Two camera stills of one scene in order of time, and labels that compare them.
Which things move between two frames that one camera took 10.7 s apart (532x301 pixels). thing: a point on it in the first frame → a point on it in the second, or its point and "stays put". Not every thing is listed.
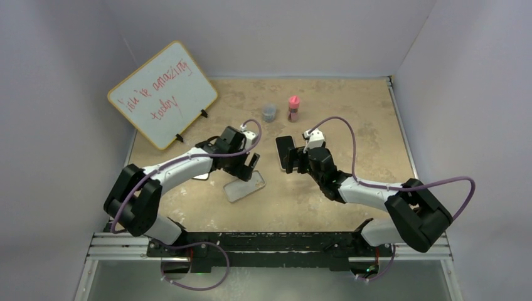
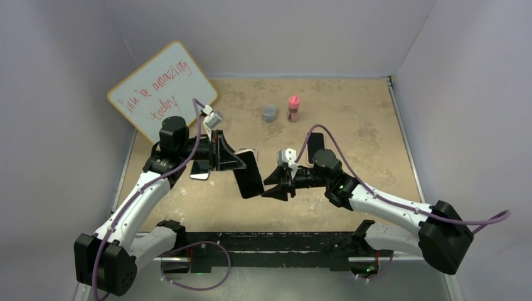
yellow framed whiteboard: (164, 96) stays put
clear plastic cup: (269, 111) stays put
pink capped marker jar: (293, 105) stays put
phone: (283, 143) → (250, 180)
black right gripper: (294, 155) → (281, 190)
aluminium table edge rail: (402, 126) stays put
